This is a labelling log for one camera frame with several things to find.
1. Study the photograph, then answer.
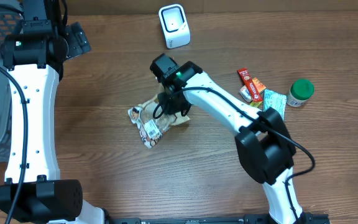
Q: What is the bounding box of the beige PanTree snack pouch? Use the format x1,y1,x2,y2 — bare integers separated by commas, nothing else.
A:
127,95,190,149

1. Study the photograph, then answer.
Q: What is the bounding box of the red Nescafe coffee stick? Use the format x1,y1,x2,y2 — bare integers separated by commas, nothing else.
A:
237,68,263,101

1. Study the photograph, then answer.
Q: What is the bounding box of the orange snack box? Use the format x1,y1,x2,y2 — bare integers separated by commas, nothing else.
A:
239,77,266,103

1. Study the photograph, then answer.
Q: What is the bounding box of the teal tissue pack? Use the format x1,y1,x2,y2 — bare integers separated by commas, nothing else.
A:
263,89,287,120

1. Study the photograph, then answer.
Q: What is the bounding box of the green lid jar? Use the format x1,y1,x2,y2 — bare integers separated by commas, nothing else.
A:
287,79,314,107

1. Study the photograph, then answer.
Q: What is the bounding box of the yellow black marker pen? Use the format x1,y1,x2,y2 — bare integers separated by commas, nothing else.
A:
249,101,263,108

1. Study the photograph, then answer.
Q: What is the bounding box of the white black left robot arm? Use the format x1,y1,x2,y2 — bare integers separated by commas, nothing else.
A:
0,0,111,224

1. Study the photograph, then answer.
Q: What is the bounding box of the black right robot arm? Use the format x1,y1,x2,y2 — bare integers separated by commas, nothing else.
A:
150,54,303,223

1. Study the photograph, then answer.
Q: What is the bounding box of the white barcode scanner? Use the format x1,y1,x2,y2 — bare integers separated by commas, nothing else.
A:
158,4,191,49

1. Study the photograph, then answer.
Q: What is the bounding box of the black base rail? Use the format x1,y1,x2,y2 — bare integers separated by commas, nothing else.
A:
106,213,331,224

